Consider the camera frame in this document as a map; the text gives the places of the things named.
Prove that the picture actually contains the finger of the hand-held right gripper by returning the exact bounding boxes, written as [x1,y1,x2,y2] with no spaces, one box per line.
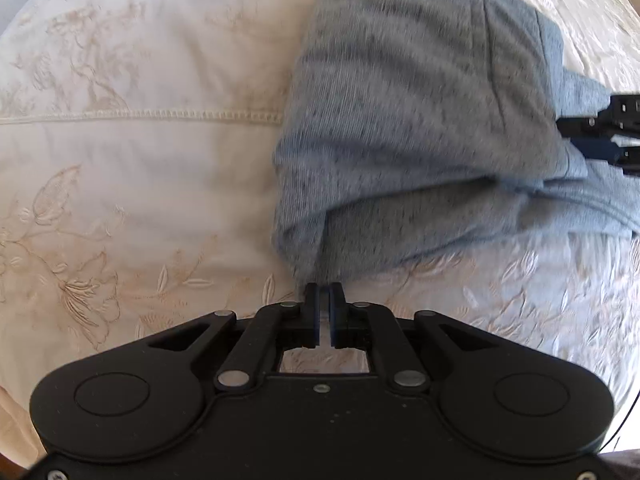
[556,93,640,137]
[574,136,640,177]

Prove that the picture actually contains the blue-grey knit pants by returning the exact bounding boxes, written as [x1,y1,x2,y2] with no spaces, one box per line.
[272,0,640,287]

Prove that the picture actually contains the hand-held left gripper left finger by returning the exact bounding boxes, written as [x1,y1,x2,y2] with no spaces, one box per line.
[148,282,321,393]

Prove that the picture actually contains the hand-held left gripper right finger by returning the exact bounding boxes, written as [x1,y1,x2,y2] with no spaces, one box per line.
[327,282,502,393]

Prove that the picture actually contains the cream embroidered bedspread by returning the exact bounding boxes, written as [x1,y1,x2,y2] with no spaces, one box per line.
[0,0,346,466]

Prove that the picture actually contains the white quilted bed cover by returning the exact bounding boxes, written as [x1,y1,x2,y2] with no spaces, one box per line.
[280,0,640,413]

